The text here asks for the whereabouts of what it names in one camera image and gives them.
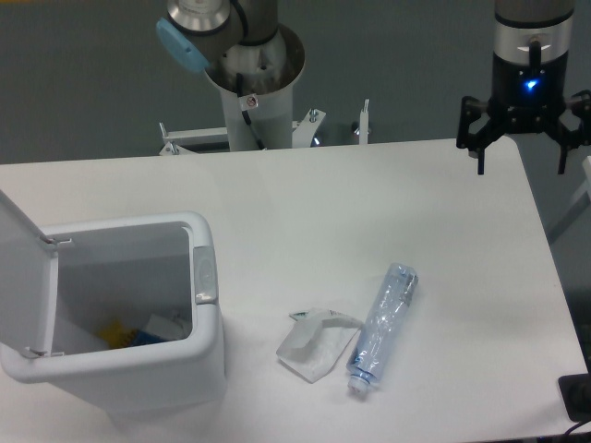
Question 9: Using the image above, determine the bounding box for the white paper trash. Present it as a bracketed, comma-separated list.
[143, 312, 192, 341]

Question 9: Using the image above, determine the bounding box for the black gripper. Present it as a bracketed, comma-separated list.
[456, 54, 590, 175]

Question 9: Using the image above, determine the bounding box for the white plastic trash can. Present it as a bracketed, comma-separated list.
[1, 212, 226, 413]

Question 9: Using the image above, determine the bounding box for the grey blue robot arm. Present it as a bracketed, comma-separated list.
[155, 1, 590, 162]

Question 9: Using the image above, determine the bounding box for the clear plastic water bottle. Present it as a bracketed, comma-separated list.
[346, 263, 418, 399]

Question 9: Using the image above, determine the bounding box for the white metal base frame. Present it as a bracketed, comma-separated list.
[158, 98, 372, 157]

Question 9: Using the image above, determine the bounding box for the white frame at right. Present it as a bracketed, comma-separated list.
[547, 156, 590, 245]

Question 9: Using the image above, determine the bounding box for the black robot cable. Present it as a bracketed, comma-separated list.
[235, 72, 268, 151]

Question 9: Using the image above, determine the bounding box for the blue trash piece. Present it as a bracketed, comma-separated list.
[128, 329, 166, 347]

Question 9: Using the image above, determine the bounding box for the black device at edge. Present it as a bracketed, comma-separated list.
[558, 373, 590, 422]

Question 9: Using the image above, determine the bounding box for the white trash can lid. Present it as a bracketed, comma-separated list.
[1, 194, 58, 358]

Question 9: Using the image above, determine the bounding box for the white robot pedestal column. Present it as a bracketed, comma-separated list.
[206, 24, 305, 151]

